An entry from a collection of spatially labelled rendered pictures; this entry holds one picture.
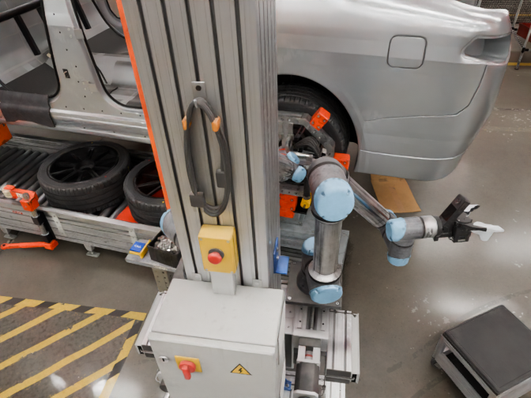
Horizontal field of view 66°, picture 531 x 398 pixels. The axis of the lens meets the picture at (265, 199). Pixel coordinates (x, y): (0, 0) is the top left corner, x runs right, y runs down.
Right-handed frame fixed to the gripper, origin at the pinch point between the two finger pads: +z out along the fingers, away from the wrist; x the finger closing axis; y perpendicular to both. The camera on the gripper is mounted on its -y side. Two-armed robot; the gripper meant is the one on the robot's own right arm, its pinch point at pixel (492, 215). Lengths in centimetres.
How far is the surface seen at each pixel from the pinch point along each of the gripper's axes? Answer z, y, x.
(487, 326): 34, 87, -25
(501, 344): 35, 88, -15
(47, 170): -224, 51, -172
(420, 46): 5, -38, -85
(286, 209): -57, 63, -111
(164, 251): -128, 58, -73
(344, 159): -25, 22, -95
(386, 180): 42, 97, -197
